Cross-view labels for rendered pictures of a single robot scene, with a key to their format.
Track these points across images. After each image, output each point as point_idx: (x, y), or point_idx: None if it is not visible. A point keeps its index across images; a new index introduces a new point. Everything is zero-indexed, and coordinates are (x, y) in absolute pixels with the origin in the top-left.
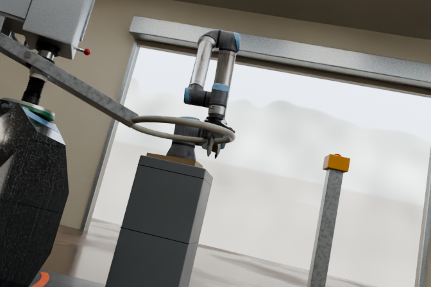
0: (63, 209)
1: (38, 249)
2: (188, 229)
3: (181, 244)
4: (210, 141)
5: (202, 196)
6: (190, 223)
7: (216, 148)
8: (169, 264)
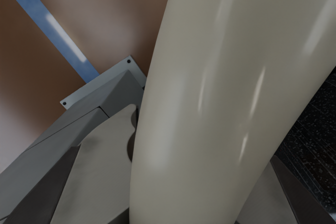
0: (308, 169)
1: (319, 120)
2: (95, 123)
3: (107, 113)
4: (286, 183)
5: (21, 184)
6: (89, 129)
7: (129, 156)
8: (124, 106)
